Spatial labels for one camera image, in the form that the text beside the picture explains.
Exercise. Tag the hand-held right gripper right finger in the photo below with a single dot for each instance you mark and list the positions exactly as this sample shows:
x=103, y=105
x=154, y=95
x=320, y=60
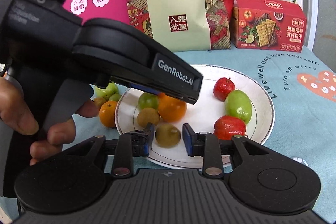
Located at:
x=187, y=140

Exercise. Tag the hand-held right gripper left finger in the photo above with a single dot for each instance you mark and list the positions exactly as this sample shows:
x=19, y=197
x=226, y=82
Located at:
x=150, y=140

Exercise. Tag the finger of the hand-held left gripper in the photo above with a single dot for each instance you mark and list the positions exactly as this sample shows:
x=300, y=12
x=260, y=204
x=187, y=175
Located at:
x=143, y=88

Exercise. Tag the round green lime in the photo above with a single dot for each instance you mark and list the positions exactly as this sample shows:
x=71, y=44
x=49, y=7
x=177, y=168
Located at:
x=148, y=101

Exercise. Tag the brown kiwi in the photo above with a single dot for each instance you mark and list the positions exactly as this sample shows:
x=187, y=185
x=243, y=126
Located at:
x=99, y=102
x=148, y=117
x=168, y=135

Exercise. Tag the white plate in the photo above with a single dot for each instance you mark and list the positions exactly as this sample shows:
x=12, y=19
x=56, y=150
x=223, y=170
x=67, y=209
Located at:
x=202, y=113

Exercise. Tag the orange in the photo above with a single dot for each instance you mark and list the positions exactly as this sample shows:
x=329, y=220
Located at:
x=172, y=109
x=108, y=114

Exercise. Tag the large red apple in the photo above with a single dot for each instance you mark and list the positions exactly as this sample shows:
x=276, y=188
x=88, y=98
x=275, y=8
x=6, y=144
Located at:
x=230, y=128

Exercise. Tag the large green mango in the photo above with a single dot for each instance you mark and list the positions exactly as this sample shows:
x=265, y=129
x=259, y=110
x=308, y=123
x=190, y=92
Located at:
x=238, y=107

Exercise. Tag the small red apple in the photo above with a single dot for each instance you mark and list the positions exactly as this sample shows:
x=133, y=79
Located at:
x=223, y=89

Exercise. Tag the person's left hand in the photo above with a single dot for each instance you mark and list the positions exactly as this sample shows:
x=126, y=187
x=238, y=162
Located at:
x=15, y=106

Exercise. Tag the small green plum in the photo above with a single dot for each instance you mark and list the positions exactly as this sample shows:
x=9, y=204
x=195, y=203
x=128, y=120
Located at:
x=115, y=98

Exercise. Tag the red printed gift bag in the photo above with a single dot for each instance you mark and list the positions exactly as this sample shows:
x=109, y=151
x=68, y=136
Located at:
x=215, y=3

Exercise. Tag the teal printed tablecloth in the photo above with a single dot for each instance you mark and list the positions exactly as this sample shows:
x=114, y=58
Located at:
x=302, y=121

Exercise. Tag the red cracker box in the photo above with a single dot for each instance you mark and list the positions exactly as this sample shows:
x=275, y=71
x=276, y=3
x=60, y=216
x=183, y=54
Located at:
x=270, y=27

